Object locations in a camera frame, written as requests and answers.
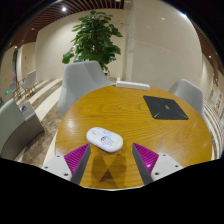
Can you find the white power strip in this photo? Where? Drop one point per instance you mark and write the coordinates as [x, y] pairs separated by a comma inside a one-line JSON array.
[[132, 85]]

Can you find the white printed computer mouse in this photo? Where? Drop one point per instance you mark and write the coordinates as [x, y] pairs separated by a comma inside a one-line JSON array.
[[104, 139]]

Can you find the ceiling spot lights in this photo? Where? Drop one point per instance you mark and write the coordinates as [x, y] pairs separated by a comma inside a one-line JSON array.
[[63, 9]]

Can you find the black square mouse pad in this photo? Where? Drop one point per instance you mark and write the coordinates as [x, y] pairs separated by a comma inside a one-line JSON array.
[[165, 107]]

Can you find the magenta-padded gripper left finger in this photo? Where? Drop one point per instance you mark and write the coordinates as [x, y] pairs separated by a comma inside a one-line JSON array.
[[60, 165]]

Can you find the large green potted plant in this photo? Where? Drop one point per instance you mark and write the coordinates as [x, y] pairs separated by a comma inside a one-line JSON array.
[[93, 38]]

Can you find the small grey wooden-legged chair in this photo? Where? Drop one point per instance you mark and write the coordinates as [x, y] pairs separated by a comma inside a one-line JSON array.
[[30, 80], [14, 88]]

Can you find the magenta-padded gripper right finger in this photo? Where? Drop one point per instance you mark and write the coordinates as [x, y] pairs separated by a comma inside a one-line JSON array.
[[163, 164]]

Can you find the grey shell chair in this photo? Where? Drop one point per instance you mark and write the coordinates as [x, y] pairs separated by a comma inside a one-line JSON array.
[[190, 95], [80, 81]]

